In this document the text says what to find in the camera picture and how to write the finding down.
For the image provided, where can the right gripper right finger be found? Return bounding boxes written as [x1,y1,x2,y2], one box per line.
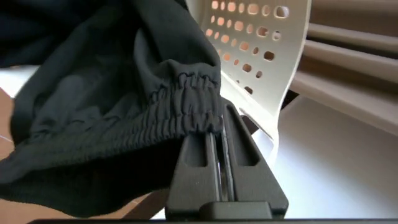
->
[221,98,289,219]

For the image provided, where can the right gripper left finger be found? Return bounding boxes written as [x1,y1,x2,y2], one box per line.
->
[164,132,223,219]

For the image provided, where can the black shorts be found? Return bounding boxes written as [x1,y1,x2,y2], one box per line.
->
[0,0,224,218]

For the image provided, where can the white laundry basket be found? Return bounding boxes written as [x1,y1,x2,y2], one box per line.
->
[185,0,312,169]

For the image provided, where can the brown curtain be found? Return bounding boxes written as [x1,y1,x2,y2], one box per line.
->
[289,0,398,138]

